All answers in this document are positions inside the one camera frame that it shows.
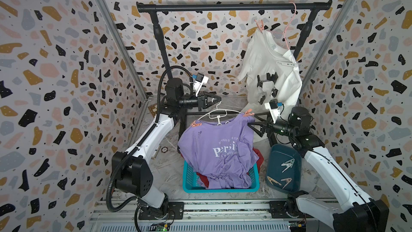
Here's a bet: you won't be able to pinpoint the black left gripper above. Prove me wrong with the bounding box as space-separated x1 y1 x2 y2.
177 92 221 114

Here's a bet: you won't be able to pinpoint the white plastic hangers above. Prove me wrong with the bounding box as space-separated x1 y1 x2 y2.
197 103 241 125

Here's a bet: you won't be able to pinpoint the purple garment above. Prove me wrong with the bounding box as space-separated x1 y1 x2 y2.
178 113 259 190

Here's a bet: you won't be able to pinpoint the white printed t-shirt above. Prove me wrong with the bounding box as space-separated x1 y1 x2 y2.
237 31 302 120

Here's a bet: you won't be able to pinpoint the pink wire hanger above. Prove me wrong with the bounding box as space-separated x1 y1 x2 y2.
270 2 297 50

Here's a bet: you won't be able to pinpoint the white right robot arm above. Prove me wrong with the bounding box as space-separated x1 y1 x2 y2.
248 106 389 232

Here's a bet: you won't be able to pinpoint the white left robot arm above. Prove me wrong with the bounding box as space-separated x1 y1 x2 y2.
106 74 221 212

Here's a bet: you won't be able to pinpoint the dark teal clothespin bin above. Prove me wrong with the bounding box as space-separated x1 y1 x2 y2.
265 144 301 194

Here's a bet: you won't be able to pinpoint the wooden chessboard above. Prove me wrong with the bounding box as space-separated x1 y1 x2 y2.
148 104 158 118

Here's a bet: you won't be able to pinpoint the small card box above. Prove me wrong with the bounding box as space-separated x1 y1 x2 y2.
151 145 161 160

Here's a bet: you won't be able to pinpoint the red garment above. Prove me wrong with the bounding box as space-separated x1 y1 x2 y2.
196 148 264 189

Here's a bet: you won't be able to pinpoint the teal laundry basket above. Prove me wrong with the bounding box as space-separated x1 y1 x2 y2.
182 162 260 193

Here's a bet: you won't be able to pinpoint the dark grey clothes rack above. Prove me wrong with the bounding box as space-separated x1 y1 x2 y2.
136 0 332 137

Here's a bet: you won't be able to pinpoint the aluminium corner profile right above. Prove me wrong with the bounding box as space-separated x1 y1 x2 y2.
299 0 356 98

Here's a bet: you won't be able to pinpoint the aluminium corner profile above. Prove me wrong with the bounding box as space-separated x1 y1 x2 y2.
299 0 356 98
95 0 148 101

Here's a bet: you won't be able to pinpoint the aluminium corner profile left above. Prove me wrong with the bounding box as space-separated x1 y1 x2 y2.
95 0 148 101

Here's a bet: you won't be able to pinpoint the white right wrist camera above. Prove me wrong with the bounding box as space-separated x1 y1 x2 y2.
264 99 283 124

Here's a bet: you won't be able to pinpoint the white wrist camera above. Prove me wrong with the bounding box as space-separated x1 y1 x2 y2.
264 99 283 124
192 73 209 97

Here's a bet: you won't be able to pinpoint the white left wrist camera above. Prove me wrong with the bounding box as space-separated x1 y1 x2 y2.
192 73 209 97

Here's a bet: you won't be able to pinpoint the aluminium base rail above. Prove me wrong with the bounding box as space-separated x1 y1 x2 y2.
89 199 332 232

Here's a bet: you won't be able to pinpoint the black corrugated cable conduit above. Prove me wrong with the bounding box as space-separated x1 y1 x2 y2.
105 65 194 213

